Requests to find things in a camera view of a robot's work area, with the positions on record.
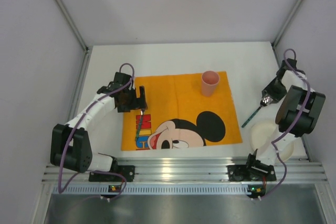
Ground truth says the aluminium corner post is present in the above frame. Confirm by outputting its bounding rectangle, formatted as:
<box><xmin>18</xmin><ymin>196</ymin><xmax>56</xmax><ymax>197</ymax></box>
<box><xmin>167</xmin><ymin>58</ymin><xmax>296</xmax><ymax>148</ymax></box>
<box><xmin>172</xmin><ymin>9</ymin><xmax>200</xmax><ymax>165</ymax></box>
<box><xmin>271</xmin><ymin>0</ymin><xmax>305</xmax><ymax>50</ymax></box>
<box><xmin>36</xmin><ymin>0</ymin><xmax>90</xmax><ymax>51</ymax></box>

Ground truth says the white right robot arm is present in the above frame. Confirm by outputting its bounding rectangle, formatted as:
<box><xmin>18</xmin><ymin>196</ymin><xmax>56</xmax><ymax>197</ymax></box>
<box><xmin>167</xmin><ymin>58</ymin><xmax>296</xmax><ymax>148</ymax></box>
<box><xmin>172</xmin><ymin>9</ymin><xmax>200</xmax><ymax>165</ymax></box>
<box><xmin>246</xmin><ymin>59</ymin><xmax>326</xmax><ymax>173</ymax></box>

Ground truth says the aluminium mounting rail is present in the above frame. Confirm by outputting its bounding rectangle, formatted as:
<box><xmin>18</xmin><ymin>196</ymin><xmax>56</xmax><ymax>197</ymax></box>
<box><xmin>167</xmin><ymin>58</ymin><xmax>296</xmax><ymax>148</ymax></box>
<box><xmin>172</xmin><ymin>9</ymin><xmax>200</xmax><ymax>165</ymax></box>
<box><xmin>41</xmin><ymin>157</ymin><xmax>329</xmax><ymax>184</ymax></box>

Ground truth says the green handled spoon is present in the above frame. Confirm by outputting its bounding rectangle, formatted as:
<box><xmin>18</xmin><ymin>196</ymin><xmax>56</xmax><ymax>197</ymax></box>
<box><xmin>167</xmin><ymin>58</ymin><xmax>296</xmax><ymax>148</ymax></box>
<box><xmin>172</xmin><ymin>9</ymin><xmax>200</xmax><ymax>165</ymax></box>
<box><xmin>242</xmin><ymin>95</ymin><xmax>272</xmax><ymax>128</ymax></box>

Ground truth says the orange cartoon mouse placemat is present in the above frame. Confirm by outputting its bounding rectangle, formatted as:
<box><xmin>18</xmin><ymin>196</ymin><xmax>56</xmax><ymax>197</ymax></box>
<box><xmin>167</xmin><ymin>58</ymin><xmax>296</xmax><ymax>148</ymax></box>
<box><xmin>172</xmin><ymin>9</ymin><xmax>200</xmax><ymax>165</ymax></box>
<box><xmin>121</xmin><ymin>71</ymin><xmax>243</xmax><ymax>151</ymax></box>

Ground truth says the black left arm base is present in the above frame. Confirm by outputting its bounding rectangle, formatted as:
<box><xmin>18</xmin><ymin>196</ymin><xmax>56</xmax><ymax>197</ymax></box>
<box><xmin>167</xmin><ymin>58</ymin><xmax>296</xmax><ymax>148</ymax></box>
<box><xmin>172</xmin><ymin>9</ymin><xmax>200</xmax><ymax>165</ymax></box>
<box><xmin>89</xmin><ymin>165</ymin><xmax>135</xmax><ymax>183</ymax></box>

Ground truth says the right aluminium corner post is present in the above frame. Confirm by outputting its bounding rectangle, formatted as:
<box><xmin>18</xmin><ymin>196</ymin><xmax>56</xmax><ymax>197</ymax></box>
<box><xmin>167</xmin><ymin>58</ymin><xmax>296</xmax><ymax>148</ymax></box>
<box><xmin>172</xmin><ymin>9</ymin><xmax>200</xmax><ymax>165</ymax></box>
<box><xmin>271</xmin><ymin>0</ymin><xmax>305</xmax><ymax>50</ymax></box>

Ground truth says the pink plastic cup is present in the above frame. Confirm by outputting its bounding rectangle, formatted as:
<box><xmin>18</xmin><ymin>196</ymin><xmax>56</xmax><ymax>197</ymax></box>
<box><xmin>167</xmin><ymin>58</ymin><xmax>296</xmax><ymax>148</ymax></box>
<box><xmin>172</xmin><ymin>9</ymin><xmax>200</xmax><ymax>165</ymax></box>
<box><xmin>201</xmin><ymin>71</ymin><xmax>220</xmax><ymax>97</ymax></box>

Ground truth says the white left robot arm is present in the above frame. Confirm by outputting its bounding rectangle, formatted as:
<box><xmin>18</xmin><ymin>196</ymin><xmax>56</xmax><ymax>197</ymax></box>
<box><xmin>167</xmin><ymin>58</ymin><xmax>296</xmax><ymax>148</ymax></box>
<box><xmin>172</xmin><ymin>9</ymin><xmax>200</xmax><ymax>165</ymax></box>
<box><xmin>50</xmin><ymin>83</ymin><xmax>147</xmax><ymax>173</ymax></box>

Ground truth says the perforated metal cable tray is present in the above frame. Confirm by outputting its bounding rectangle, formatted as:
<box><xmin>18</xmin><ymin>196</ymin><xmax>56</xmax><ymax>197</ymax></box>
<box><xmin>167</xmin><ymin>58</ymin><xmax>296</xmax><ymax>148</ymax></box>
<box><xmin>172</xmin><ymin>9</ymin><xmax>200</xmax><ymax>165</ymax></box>
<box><xmin>63</xmin><ymin>183</ymin><xmax>265</xmax><ymax>197</ymax></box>

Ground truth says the left aluminium corner post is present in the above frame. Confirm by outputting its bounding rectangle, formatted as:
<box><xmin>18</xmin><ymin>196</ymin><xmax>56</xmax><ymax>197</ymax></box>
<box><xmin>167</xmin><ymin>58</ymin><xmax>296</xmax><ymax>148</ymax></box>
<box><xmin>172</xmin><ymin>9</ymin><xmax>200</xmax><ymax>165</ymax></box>
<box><xmin>36</xmin><ymin>0</ymin><xmax>90</xmax><ymax>51</ymax></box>

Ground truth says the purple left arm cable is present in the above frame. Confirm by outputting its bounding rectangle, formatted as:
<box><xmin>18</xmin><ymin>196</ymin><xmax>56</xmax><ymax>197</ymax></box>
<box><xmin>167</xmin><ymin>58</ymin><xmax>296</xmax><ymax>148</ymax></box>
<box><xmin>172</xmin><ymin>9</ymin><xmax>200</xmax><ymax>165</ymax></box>
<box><xmin>57</xmin><ymin>62</ymin><xmax>135</xmax><ymax>201</ymax></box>

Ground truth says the green handled fork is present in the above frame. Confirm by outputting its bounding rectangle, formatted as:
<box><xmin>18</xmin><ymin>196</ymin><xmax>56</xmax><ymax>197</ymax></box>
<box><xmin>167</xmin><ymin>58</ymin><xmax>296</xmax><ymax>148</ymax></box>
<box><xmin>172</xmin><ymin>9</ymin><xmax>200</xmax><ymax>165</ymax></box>
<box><xmin>135</xmin><ymin>109</ymin><xmax>145</xmax><ymax>141</ymax></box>

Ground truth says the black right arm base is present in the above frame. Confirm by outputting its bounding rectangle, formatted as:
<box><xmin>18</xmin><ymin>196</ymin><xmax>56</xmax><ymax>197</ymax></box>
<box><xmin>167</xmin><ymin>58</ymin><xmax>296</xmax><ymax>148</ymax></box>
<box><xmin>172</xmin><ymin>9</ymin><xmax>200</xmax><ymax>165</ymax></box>
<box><xmin>227</xmin><ymin>154</ymin><xmax>277</xmax><ymax>182</ymax></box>

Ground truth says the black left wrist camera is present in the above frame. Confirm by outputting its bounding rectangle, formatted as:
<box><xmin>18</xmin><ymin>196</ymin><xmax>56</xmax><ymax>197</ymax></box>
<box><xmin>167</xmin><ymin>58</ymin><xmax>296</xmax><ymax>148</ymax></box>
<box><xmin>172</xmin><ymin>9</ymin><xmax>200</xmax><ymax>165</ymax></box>
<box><xmin>113</xmin><ymin>72</ymin><xmax>132</xmax><ymax>86</ymax></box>

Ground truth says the cream round plate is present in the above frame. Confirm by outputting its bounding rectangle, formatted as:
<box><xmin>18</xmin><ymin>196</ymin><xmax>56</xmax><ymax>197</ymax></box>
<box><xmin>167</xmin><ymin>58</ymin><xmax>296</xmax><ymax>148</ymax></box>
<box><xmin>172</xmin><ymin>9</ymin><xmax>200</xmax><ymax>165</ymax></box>
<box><xmin>250</xmin><ymin>120</ymin><xmax>295</xmax><ymax>162</ymax></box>

